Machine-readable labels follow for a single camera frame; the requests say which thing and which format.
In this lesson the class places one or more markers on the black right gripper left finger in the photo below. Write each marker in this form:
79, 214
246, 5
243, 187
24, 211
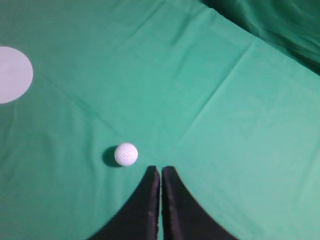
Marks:
138, 219

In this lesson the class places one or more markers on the green table cloth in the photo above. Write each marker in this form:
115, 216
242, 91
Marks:
238, 119

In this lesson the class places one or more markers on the white dimpled golf ball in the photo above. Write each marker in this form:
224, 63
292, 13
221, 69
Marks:
126, 154

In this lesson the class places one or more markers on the green backdrop curtain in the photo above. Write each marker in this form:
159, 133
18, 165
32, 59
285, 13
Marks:
291, 26

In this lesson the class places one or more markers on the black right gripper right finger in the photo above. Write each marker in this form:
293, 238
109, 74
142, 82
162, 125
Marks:
183, 218

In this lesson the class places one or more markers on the white round plate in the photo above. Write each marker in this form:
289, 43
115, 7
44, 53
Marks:
16, 74

